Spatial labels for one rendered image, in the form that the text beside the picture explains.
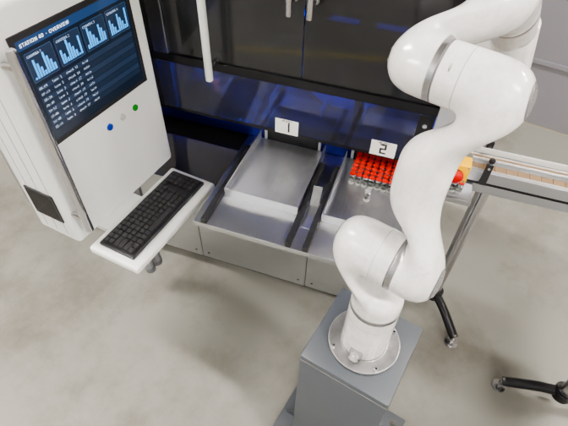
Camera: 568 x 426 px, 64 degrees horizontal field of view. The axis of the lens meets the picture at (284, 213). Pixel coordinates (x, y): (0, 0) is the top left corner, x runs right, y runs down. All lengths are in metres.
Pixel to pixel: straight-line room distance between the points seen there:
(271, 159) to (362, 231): 0.82
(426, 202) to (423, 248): 0.09
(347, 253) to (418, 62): 0.40
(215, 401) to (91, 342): 0.66
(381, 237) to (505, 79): 0.38
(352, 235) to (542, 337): 1.76
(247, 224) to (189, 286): 1.00
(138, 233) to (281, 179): 0.52
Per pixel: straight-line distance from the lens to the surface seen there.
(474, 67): 0.73
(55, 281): 2.63
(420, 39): 0.76
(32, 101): 1.24
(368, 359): 1.23
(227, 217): 1.48
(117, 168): 1.61
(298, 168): 1.64
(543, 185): 1.76
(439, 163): 0.78
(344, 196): 1.56
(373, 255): 0.91
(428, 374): 2.26
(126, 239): 1.55
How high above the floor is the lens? 1.97
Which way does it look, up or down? 47 degrees down
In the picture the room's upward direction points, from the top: 2 degrees clockwise
